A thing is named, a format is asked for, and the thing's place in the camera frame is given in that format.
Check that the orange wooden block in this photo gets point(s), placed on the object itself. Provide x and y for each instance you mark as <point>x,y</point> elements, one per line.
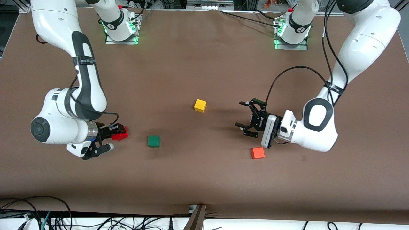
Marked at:
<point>258,153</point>

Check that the silver connector box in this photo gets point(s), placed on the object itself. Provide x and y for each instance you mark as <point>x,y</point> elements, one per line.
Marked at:
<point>209,4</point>

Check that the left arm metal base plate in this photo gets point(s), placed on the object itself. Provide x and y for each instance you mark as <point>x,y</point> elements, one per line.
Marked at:
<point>290,47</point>

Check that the green wooden block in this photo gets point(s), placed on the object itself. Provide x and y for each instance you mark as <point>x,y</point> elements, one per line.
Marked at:
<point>154,141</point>

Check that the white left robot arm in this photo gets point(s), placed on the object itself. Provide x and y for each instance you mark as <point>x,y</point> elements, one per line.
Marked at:
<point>319,134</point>

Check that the aluminium frame rail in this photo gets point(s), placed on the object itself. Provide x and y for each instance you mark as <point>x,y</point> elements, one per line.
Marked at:
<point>25,7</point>
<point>402,3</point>

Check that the red wooden block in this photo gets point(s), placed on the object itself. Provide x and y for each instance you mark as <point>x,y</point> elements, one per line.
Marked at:
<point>120,135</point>

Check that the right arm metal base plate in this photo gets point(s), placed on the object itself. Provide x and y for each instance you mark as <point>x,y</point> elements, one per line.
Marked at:
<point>110,41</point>

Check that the small metal clamp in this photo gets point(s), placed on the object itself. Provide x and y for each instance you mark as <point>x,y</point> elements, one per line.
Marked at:
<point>192,209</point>

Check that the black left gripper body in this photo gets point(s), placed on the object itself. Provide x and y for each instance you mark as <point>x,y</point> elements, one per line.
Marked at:
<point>259,120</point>

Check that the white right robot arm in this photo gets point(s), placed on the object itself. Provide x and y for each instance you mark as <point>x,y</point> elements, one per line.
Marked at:
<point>51,127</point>

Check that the yellow wooden block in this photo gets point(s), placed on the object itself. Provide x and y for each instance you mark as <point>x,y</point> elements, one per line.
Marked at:
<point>200,105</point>

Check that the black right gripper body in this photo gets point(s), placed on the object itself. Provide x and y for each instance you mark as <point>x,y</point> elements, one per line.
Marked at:
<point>103,132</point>

